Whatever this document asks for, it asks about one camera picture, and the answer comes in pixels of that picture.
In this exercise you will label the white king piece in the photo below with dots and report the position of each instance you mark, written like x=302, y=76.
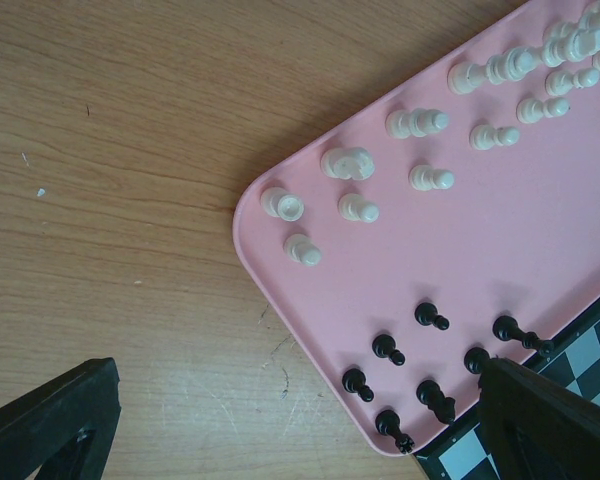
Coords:
x=575, y=47

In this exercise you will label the pink plastic tray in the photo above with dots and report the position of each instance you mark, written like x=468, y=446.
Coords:
x=518, y=233

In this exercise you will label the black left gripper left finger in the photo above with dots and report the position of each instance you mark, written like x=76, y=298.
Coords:
x=65, y=428

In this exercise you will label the black knight piece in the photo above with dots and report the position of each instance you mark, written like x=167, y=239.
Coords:
x=430, y=394

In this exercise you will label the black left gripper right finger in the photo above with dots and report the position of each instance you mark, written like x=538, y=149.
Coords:
x=536, y=429

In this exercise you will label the black rook piece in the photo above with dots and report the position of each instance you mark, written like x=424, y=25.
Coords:
x=387, y=423

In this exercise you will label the black and white chessboard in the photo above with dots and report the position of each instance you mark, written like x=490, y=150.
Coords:
x=461, y=452

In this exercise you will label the white knight piece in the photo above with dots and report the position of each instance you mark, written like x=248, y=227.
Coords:
x=354, y=163

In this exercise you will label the black pawn piece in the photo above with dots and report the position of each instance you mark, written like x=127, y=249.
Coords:
x=427, y=314
x=384, y=346
x=354, y=381

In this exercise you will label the white bishop piece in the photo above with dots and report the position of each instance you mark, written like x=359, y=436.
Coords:
x=402, y=124
x=590, y=19

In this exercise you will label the black bishop piece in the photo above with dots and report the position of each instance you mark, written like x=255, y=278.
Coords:
x=476, y=359

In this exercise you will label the white queen piece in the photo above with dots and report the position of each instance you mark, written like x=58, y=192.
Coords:
x=464, y=76

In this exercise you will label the white rook piece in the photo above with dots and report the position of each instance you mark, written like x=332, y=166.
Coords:
x=279, y=203

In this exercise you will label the white pawn piece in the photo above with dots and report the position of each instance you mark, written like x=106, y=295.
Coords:
x=561, y=82
x=354, y=207
x=426, y=178
x=300, y=249
x=532, y=110
x=485, y=137

